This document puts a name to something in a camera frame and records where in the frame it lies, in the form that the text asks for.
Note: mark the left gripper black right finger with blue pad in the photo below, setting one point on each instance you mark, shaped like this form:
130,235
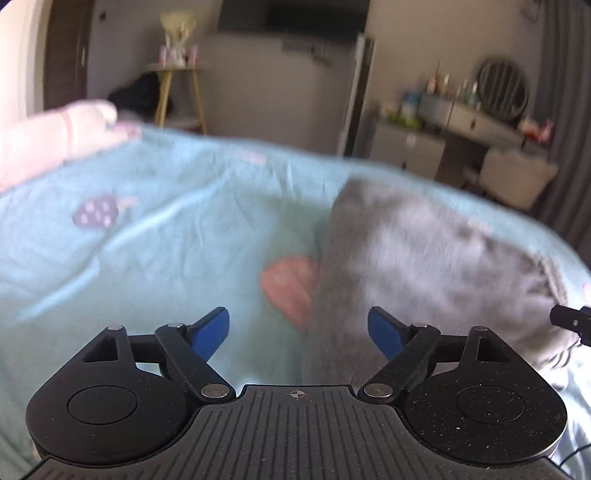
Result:
413,353

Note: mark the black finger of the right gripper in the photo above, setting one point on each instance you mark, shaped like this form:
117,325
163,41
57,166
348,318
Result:
577,321

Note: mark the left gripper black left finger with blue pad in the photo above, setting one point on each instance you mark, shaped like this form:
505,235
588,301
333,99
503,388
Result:
171,363

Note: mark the grey knit pants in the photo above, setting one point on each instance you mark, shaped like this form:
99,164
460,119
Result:
423,262

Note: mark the black clothing pile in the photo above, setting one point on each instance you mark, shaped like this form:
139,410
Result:
141,97

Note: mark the light blue printed bedsheet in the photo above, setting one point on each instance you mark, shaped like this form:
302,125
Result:
167,227

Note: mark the white fluffy stool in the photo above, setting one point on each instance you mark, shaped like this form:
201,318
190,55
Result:
511,177

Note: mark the white drawer cabinet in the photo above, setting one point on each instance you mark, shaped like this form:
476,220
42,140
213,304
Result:
411,150

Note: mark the yellow-legged round side table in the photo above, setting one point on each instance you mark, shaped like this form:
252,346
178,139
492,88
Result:
180,104

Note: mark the round striped vanity mirror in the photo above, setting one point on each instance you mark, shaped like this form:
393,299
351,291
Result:
503,89

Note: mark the pink plush toy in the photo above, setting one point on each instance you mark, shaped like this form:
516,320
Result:
44,142

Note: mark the grey curtain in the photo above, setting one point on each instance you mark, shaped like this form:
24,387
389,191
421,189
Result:
563,96

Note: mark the dark brown door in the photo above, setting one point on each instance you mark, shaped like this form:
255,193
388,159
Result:
66,52

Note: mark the black wall television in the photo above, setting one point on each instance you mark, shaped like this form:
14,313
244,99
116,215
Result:
313,17

